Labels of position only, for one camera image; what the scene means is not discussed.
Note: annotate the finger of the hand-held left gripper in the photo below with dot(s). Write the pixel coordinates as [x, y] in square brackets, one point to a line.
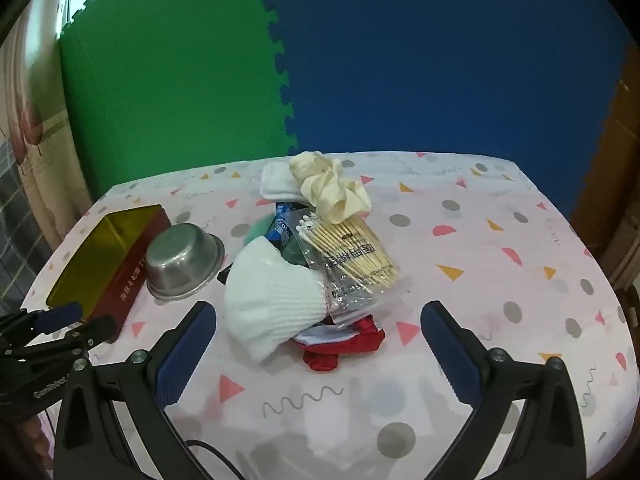
[95, 329]
[60, 316]

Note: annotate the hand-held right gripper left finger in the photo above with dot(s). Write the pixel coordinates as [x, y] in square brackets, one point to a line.
[185, 355]

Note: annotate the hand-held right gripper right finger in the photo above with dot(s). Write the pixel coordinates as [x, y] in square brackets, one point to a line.
[450, 355]

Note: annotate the red box with gold inside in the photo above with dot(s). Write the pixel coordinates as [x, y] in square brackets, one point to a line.
[130, 270]

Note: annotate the white knit glove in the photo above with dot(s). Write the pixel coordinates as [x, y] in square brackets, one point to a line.
[270, 300]

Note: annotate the red and white cloth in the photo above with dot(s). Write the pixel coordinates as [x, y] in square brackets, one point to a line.
[325, 357]

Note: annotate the clear bag of cotton swabs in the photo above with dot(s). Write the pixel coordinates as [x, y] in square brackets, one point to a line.
[350, 255]

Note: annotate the blue snack packet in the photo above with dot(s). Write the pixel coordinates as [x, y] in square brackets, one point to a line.
[281, 222]

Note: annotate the pink patterned tablecloth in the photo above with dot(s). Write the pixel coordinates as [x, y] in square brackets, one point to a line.
[500, 285]

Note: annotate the steel bowl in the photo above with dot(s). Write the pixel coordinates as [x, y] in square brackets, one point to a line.
[180, 260]

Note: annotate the teal fluffy scrunchie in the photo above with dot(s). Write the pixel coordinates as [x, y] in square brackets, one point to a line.
[260, 230]

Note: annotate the white folded socks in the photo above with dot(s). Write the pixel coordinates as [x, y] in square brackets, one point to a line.
[277, 180]

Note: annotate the floral printed curtain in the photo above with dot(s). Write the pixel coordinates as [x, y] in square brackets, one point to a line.
[40, 110]

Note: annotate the cardboard box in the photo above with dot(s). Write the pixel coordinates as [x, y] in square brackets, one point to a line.
[625, 210]

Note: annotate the brown foam mat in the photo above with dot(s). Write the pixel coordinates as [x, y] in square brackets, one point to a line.
[597, 160]

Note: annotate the green foam mat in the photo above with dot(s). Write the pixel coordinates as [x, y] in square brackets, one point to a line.
[165, 85]

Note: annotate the blue foam mat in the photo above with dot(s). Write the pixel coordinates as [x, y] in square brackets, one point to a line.
[425, 60]

